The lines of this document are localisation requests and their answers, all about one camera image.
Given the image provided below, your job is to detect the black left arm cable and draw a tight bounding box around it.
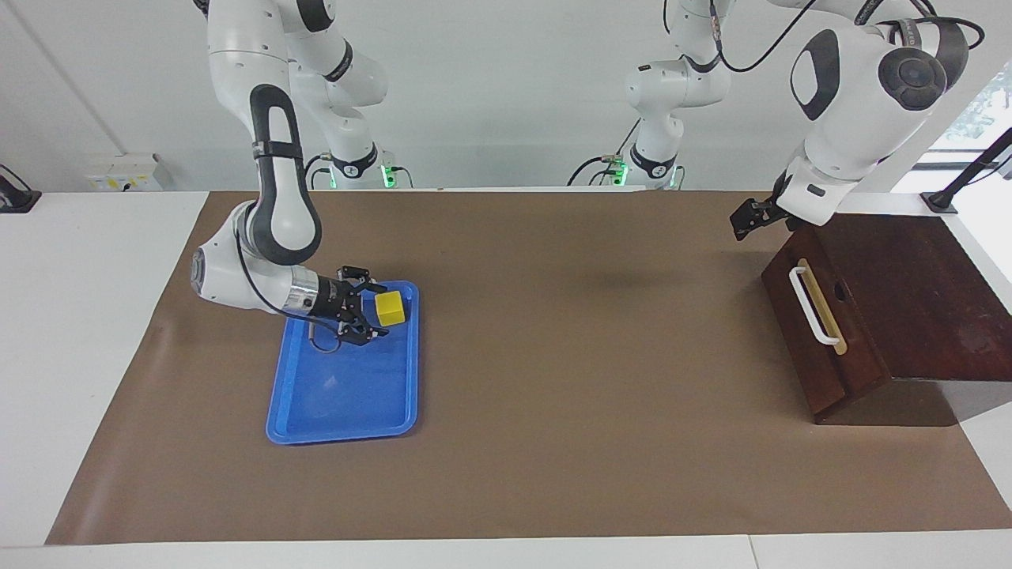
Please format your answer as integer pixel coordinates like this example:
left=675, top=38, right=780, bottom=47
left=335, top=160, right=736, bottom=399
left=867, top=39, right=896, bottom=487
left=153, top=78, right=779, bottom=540
left=714, top=0, right=986, bottom=74

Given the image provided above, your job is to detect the brown paper table mat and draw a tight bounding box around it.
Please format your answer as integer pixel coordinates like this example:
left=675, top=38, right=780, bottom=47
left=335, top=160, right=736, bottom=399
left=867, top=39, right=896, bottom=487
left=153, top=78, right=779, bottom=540
left=45, top=190, right=1012, bottom=546

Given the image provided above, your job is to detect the black camera stand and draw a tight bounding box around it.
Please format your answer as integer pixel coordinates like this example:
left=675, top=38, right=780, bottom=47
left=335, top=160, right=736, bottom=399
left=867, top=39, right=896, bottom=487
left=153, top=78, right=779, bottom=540
left=923, top=126, right=1012, bottom=216

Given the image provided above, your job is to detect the black base cable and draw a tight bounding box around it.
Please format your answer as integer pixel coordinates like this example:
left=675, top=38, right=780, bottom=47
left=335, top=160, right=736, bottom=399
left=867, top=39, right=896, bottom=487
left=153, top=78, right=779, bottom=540
left=567, top=119, right=641, bottom=188
left=299, top=153, right=337, bottom=191

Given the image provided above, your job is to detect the yellow cube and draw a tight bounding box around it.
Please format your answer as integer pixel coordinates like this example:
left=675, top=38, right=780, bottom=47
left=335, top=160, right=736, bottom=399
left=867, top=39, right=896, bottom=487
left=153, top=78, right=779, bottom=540
left=374, top=290, right=408, bottom=327

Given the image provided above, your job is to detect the black table clamp stand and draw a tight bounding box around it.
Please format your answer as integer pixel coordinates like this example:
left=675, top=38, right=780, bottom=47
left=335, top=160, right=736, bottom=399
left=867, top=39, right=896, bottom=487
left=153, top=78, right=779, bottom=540
left=0, top=164, right=43, bottom=214

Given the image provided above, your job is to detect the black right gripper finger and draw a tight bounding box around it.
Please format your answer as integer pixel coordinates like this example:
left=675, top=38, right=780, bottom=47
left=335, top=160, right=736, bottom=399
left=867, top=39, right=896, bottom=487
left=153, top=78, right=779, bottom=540
left=338, top=266, right=389, bottom=296
left=338, top=315, right=391, bottom=348

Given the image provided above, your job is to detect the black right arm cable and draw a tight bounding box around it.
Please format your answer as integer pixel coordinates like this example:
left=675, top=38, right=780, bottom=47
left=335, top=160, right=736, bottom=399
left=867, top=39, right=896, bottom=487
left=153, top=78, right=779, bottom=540
left=235, top=228, right=342, bottom=353

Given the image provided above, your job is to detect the white drawer handle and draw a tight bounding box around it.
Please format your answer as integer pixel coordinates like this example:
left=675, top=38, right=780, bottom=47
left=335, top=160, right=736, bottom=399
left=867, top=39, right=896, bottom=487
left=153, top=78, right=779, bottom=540
left=787, top=266, right=841, bottom=348

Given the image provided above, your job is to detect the white wall socket box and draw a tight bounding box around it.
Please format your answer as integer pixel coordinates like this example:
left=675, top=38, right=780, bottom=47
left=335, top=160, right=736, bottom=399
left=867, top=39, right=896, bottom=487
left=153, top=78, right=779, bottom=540
left=85, top=154, right=175, bottom=194

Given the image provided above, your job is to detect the blue plastic tray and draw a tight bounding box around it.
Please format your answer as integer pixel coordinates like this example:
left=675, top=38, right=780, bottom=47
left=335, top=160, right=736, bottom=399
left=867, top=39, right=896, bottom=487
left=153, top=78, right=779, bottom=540
left=265, top=281, right=421, bottom=446

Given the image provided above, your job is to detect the wooden drawer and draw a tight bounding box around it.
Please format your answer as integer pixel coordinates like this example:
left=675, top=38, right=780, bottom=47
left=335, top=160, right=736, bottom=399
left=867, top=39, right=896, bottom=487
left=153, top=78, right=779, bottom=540
left=761, top=231, right=892, bottom=421

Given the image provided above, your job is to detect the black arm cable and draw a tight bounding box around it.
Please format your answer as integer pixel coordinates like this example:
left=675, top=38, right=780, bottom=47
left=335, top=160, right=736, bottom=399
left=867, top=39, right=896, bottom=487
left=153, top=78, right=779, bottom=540
left=235, top=228, right=342, bottom=353
left=714, top=0, right=986, bottom=74

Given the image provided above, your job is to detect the dark brown wooden cabinet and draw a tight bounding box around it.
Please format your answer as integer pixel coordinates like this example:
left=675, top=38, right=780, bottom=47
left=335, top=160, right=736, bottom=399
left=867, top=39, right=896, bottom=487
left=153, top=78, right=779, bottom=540
left=761, top=212, right=1012, bottom=428

